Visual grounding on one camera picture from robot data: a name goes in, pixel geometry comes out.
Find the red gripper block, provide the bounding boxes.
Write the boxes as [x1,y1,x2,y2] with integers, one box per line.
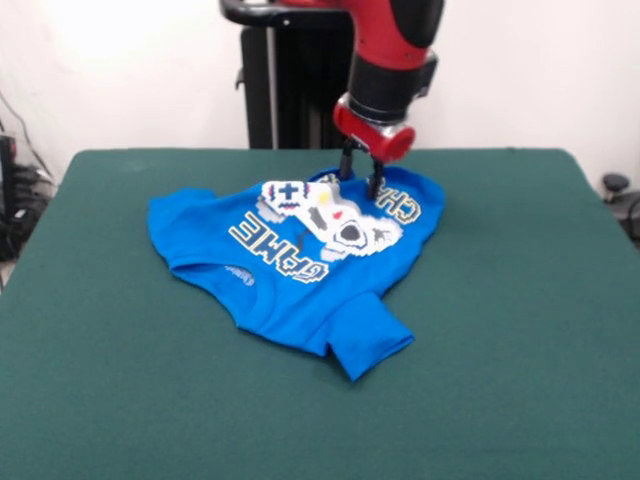
[332,97,417,200]

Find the dark green table cloth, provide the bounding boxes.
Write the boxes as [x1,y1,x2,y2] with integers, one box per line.
[0,147,640,480]

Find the black cables and equipment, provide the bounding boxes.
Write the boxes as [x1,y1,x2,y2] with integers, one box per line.
[0,89,57,291]

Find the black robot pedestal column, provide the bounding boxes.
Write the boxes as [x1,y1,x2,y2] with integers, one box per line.
[219,0,361,151]

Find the blue printed t-shirt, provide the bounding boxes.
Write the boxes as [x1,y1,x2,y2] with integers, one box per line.
[146,166,447,384]

